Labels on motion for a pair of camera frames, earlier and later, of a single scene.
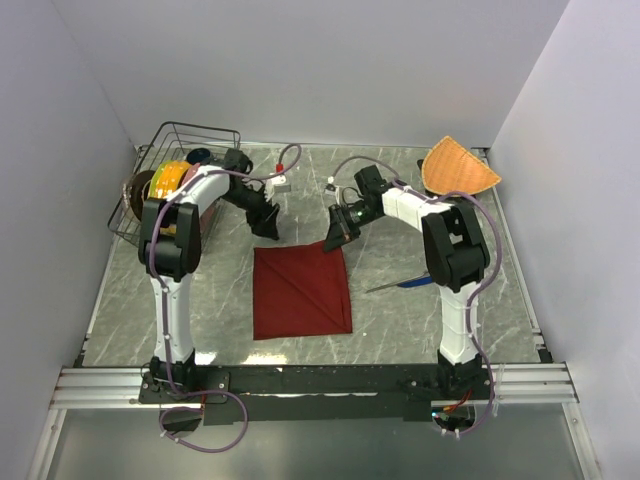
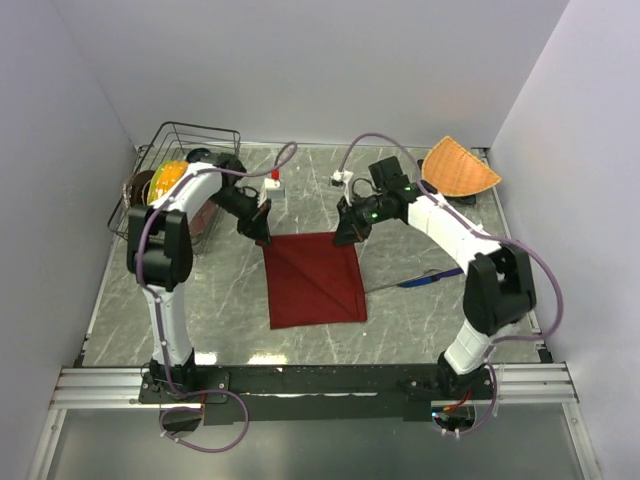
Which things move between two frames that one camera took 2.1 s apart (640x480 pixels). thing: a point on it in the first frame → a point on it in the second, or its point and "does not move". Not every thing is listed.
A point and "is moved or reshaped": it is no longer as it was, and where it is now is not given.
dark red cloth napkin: [300, 290] is moved or reshaped
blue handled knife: [409, 283] does not move
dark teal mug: [200, 156] does not move
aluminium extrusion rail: [118, 388] does not move
